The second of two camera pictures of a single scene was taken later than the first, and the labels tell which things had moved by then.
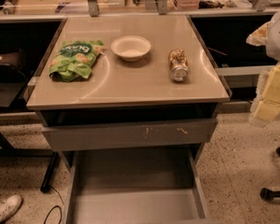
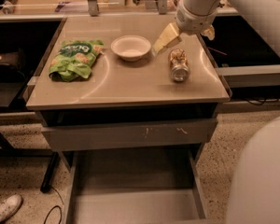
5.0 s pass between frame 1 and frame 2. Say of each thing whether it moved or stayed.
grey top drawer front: stayed
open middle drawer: stayed
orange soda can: stayed
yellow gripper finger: moved
